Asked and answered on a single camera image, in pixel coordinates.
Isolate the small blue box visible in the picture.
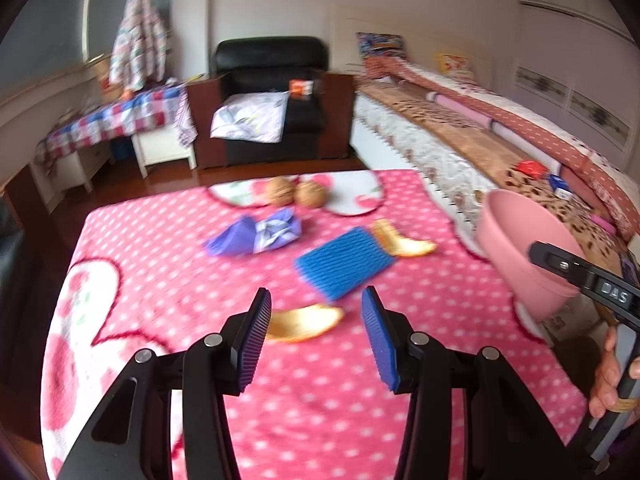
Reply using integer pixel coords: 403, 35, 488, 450
548, 174, 573, 201

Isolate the red dotted quilt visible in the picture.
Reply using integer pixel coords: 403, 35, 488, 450
362, 55, 640, 241

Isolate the orange peel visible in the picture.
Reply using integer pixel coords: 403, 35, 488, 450
265, 304, 346, 344
371, 218, 437, 258

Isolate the white bedside cabinet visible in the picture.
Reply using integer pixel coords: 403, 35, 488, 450
131, 122, 197, 178

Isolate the patterned hanging cloth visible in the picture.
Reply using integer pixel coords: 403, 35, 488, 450
174, 92, 198, 148

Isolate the white quilted mattress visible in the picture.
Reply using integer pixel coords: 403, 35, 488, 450
350, 92, 491, 241

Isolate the walnut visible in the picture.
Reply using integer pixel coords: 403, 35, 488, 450
265, 177, 296, 207
295, 181, 328, 209

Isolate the white desk drawer unit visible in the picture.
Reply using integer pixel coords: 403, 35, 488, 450
32, 140, 113, 193

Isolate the checkered cloth side table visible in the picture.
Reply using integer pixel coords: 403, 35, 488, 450
34, 84, 188, 163

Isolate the purple crumpled wrapper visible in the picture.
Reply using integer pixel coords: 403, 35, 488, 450
205, 207, 302, 257

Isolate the rolled pink mat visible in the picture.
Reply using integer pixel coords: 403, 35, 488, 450
395, 76, 566, 171

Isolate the white wardrobe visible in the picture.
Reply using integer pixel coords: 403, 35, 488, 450
515, 0, 640, 161

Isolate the pink plastic basin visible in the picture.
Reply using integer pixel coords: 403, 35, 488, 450
475, 189, 593, 323

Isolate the person's right hand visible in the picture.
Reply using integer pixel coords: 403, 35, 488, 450
589, 332, 640, 418

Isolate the hanging patterned padded jacket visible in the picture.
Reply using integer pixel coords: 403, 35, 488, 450
109, 0, 168, 92

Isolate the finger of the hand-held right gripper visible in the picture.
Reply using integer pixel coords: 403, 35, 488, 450
528, 241, 596, 291

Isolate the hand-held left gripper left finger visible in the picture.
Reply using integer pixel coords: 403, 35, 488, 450
59, 287, 273, 480

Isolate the cream bed headboard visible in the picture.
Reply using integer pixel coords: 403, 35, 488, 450
328, 2, 493, 86

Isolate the bed with patterned bedding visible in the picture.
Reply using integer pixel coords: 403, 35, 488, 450
357, 80, 631, 271

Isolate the yellow floral pillow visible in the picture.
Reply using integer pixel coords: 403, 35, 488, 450
437, 52, 476, 83

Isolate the colourful cartoon pillow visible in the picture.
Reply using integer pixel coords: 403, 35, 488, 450
356, 32, 405, 58

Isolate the white floral cushion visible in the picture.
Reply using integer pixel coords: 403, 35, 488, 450
210, 91, 291, 143

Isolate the blue foam fruit net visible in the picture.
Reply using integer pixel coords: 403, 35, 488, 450
294, 226, 398, 302

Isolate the beige bag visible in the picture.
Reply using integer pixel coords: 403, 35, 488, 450
97, 57, 126, 103

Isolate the black leather armchair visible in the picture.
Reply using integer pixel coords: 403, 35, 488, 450
214, 36, 329, 166

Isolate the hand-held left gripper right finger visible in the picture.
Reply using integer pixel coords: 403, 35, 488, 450
361, 286, 576, 480

